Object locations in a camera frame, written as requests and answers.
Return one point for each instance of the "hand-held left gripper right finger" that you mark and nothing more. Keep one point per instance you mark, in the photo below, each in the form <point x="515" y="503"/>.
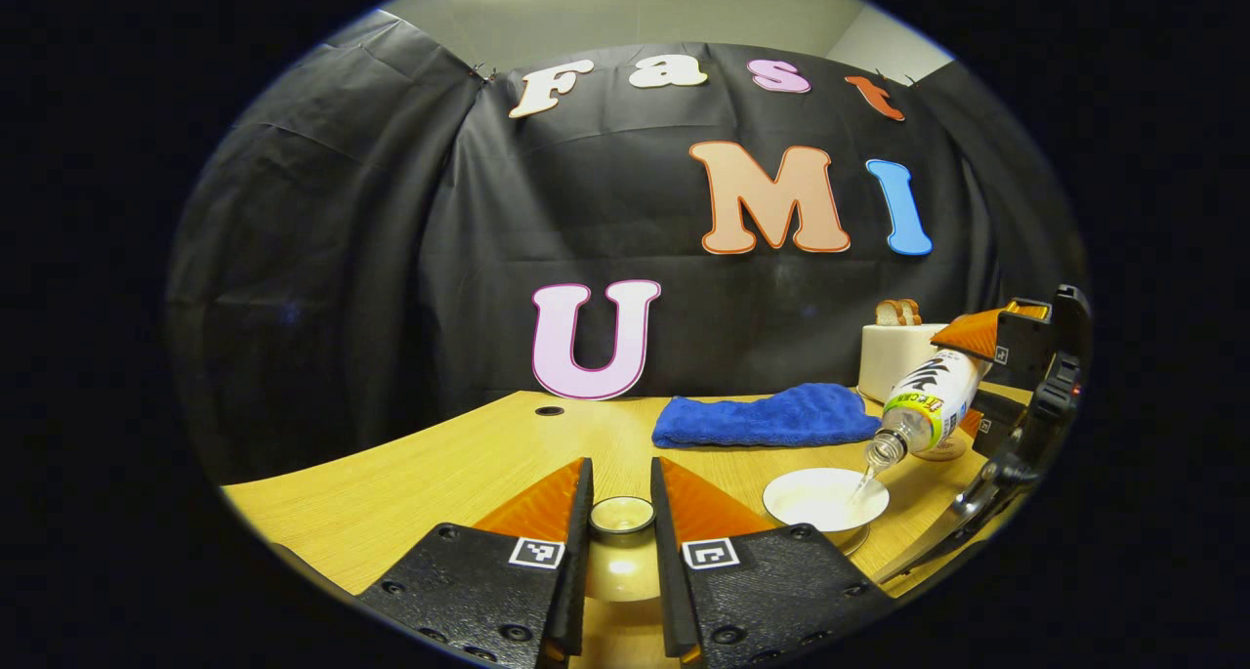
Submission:
<point x="752" y="591"/>

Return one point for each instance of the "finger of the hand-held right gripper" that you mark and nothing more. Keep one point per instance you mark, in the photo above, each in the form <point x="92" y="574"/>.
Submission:
<point x="986" y="335"/>
<point x="996" y="420"/>

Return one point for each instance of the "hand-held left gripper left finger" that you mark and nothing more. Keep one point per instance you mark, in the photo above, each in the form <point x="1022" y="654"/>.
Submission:
<point x="488" y="591"/>

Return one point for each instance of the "round wooden coaster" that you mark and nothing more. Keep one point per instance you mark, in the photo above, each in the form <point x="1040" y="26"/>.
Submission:
<point x="945" y="451"/>

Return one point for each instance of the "clear water bottle orange drink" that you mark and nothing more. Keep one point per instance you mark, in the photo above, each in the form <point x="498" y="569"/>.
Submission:
<point x="933" y="405"/>

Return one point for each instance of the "white ceramic teacup lid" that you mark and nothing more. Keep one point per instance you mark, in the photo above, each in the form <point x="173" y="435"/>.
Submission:
<point x="622" y="566"/>

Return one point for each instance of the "toast slice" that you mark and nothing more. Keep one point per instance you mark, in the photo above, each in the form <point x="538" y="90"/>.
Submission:
<point x="889" y="313"/>
<point x="911" y="311"/>

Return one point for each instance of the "cream toaster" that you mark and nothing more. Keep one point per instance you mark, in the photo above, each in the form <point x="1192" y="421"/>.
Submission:
<point x="894" y="356"/>

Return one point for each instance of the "blue towel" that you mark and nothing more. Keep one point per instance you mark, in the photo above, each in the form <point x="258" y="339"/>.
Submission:
<point x="771" y="417"/>

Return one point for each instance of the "black backdrop cloth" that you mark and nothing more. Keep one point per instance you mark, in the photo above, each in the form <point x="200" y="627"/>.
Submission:
<point x="391" y="259"/>

